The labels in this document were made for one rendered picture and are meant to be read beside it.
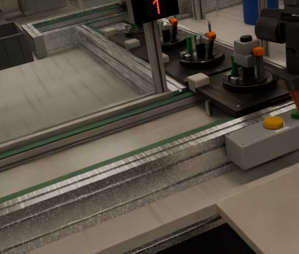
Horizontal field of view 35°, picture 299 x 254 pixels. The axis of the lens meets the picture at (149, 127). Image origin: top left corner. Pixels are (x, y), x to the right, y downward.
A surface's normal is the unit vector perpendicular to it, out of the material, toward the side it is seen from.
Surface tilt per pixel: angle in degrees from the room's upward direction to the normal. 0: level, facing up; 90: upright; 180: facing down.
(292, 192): 0
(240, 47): 90
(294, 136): 90
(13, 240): 90
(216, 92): 0
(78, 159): 0
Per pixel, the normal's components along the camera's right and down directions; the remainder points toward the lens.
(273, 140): 0.40, 0.35
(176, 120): -0.16, -0.88
